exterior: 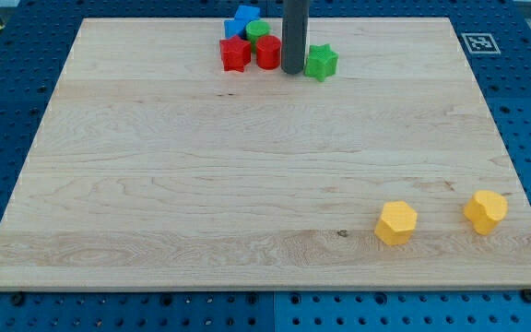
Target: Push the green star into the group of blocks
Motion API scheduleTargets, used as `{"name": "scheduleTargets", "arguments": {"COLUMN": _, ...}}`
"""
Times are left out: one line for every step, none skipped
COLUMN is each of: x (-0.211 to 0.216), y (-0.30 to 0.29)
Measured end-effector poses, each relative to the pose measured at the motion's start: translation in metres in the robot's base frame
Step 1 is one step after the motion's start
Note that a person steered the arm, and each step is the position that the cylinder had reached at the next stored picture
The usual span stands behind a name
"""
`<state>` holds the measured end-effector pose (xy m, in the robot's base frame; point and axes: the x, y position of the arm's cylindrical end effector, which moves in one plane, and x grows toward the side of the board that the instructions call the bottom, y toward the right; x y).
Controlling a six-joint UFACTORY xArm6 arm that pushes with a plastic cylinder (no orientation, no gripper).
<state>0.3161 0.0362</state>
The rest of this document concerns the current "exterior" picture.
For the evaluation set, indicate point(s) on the light wooden board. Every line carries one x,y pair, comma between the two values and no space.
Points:
153,169

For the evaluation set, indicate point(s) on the red cylinder block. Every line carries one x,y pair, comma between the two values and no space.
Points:
268,50

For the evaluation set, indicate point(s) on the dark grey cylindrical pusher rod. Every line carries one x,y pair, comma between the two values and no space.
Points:
294,33

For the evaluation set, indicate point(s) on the green cylinder block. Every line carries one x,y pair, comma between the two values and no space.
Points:
256,29

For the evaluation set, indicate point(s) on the blue cube block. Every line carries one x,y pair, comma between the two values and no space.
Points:
235,27

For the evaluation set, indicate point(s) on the white fiducial marker tag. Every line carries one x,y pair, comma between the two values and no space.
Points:
480,43

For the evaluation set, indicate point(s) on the green star block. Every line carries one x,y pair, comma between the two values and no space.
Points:
321,62

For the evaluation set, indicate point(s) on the blue pentagon block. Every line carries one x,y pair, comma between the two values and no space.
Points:
247,13

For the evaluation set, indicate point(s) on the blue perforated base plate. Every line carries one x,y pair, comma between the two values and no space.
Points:
33,48

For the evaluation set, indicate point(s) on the yellow hexagon block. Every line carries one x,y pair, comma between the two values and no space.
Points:
397,223

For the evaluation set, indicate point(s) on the red star block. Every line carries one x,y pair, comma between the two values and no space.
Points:
235,53

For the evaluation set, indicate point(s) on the yellow heart block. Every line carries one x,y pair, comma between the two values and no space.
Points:
485,209

